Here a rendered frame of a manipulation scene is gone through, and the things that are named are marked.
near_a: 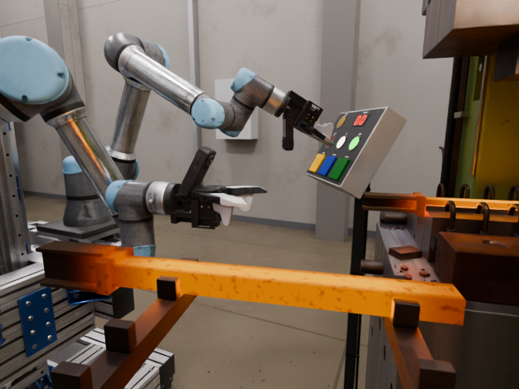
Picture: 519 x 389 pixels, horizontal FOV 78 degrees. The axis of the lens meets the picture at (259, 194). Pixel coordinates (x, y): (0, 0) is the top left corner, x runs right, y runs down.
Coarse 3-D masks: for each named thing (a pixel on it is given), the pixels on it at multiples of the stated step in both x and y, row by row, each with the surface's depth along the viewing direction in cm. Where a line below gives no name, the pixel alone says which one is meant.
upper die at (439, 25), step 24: (432, 0) 58; (456, 0) 45; (480, 0) 45; (504, 0) 44; (432, 24) 58; (456, 24) 46; (480, 24) 45; (504, 24) 44; (432, 48) 57; (456, 48) 56; (480, 48) 56
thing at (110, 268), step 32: (64, 256) 35; (96, 256) 33; (128, 256) 35; (64, 288) 35; (96, 288) 34; (192, 288) 31; (224, 288) 30; (256, 288) 30; (288, 288) 29; (320, 288) 28; (352, 288) 28; (384, 288) 28; (416, 288) 28; (448, 288) 28; (448, 320) 26
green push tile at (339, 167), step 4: (340, 160) 105; (344, 160) 102; (348, 160) 100; (336, 164) 106; (340, 164) 103; (344, 164) 100; (332, 168) 107; (336, 168) 105; (340, 168) 102; (344, 168) 100; (332, 172) 106; (336, 172) 103; (340, 172) 101; (328, 176) 107; (332, 176) 104; (336, 176) 102; (340, 176) 101; (336, 180) 101
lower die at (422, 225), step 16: (432, 208) 56; (464, 208) 54; (496, 208) 54; (416, 224) 62; (432, 224) 52; (448, 224) 51; (464, 224) 50; (480, 224) 50; (496, 224) 49; (512, 224) 49; (416, 240) 61; (432, 256) 52
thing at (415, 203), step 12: (372, 192) 61; (372, 204) 60; (384, 204) 60; (396, 204) 59; (408, 204) 59; (420, 204) 56; (432, 204) 57; (444, 204) 56; (456, 204) 56; (468, 204) 55; (492, 204) 54; (504, 204) 54
